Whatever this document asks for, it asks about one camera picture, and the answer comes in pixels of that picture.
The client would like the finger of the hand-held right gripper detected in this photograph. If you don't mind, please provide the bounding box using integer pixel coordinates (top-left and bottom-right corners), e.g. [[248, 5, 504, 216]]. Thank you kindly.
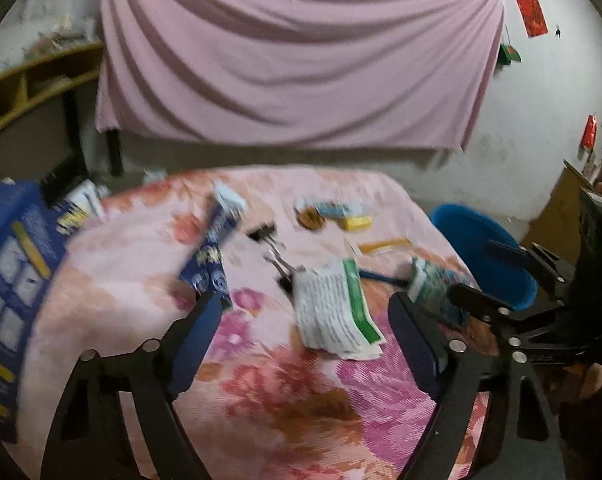
[[446, 284, 568, 347], [485, 240, 578, 294]]

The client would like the pink hanging cloth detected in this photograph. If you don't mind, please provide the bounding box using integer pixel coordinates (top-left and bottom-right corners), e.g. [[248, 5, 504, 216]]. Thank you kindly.
[[95, 0, 506, 153]]

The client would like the orange sachet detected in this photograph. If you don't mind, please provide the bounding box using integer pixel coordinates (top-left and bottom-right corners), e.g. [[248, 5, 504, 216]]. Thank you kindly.
[[356, 237, 412, 256]]

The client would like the blue pen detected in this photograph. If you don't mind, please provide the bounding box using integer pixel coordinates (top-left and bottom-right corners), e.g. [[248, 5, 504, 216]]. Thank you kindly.
[[358, 269, 412, 289]]

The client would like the teal white packet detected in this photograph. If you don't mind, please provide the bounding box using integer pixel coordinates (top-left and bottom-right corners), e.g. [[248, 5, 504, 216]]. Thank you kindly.
[[295, 200, 370, 221]]

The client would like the white tube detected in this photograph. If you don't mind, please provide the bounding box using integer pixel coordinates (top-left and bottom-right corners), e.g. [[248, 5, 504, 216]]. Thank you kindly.
[[73, 179, 108, 217]]

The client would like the small red wall paper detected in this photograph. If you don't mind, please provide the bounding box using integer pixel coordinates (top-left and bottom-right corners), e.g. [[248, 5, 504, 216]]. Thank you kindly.
[[581, 114, 598, 151]]

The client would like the white leaflet green edge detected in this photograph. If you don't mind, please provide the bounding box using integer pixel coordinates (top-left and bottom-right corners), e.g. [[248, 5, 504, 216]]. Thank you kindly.
[[291, 258, 386, 361]]

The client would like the blue yellow snack packet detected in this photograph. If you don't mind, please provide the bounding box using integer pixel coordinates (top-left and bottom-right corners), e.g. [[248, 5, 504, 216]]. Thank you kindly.
[[55, 200, 94, 237]]

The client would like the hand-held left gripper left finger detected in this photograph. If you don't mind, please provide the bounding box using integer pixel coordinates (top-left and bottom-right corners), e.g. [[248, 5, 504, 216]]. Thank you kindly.
[[40, 290, 232, 480]]

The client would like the floral pink blanket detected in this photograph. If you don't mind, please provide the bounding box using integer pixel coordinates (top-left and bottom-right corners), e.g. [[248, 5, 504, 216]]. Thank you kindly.
[[18, 165, 496, 480]]

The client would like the green white packet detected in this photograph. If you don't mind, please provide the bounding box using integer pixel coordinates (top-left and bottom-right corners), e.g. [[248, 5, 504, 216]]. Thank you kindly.
[[408, 257, 472, 326]]

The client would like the black binder clip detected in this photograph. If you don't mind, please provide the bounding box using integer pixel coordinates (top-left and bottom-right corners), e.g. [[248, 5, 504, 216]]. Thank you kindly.
[[263, 250, 306, 292], [246, 222, 286, 256]]

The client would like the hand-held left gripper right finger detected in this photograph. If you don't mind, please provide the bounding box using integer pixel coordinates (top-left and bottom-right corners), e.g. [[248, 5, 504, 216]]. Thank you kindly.
[[387, 292, 566, 480]]

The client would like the blue plastic basin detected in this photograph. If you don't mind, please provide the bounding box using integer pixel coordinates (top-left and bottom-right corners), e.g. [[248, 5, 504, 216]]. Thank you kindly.
[[430, 203, 539, 311]]

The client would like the wooden wall shelf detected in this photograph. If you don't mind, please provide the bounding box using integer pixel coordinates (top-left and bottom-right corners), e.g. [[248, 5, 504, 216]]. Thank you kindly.
[[0, 42, 106, 146]]

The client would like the large blue cardboard box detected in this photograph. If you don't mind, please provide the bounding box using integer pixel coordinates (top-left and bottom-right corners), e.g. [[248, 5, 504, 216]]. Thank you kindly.
[[0, 180, 70, 443]]

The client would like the green red hanging ornament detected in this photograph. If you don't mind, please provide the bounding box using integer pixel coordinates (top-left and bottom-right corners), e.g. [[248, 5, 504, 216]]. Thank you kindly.
[[497, 42, 524, 66]]

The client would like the brown wooden cabinet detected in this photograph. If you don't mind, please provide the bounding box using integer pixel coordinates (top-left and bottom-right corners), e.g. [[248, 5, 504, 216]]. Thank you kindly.
[[523, 160, 602, 261]]

